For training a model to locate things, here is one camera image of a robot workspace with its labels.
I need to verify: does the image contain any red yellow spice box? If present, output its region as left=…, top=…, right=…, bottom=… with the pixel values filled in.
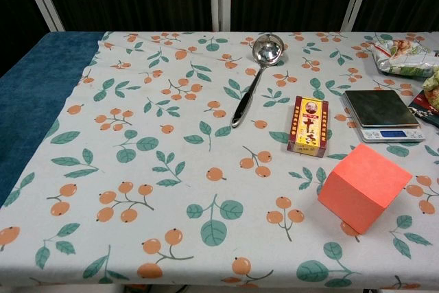
left=286, top=95, right=329, bottom=159

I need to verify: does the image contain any dark patterned packet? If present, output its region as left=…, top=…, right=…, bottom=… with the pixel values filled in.
left=407, top=89, right=439, bottom=123

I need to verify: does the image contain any orange foam cube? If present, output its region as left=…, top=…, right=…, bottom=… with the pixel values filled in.
left=317, top=143, right=414, bottom=236

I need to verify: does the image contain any stainless steel ladle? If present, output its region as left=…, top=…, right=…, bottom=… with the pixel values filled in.
left=230, top=33, right=283, bottom=129

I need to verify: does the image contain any blue plush cloth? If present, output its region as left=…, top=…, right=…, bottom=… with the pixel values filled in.
left=0, top=31, right=106, bottom=208

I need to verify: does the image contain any green yellow snack packet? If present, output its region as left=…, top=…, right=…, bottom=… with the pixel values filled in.
left=421, top=69, right=439, bottom=102

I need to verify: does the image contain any silver digital kitchen scale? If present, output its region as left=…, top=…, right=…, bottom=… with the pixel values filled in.
left=340, top=89, right=427, bottom=144

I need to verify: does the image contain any floral orange fruit tablecloth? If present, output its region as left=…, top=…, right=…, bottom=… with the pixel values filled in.
left=0, top=31, right=439, bottom=289

